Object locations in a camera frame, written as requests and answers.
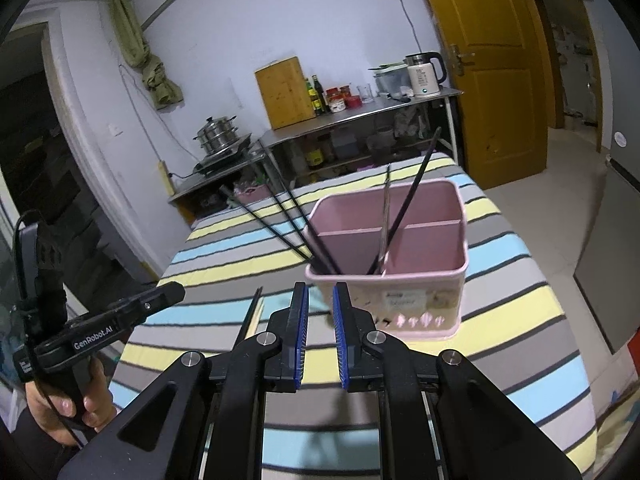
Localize metal chopstick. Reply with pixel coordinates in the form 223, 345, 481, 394
372, 165, 390, 274

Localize pink plastic utensil caddy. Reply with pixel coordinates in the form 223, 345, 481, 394
305, 179, 469, 339

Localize metal kitchen shelf table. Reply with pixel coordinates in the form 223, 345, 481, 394
256, 88, 462, 190

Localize person's left hand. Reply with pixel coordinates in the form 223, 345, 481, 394
25, 358, 117, 446

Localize striped tablecloth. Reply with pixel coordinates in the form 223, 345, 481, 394
106, 152, 599, 479

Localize pink basket on shelf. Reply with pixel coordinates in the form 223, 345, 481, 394
234, 184, 270, 205

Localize low wooden side shelf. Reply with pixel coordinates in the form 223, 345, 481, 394
168, 152, 266, 224

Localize induction cooker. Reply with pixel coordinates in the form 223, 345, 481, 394
193, 134, 250, 174

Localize dark sauce bottle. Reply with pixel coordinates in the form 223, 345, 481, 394
311, 74, 329, 114

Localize red jar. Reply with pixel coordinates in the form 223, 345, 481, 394
344, 96, 362, 110

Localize stainless steel steamer pot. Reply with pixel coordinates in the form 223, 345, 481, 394
195, 116, 239, 155

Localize wooden cutting board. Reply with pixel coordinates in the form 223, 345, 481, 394
255, 56, 314, 130

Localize clear plastic storage box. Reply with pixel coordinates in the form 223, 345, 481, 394
370, 63, 413, 99

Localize white electric kettle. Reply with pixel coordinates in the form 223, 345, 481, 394
405, 52, 447, 98

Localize grey refrigerator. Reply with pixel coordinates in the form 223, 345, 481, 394
572, 129, 640, 356

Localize green hanging cloth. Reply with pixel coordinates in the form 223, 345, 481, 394
108, 0, 183, 110

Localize yellow wooden door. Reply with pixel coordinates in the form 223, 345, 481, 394
427, 0, 548, 188

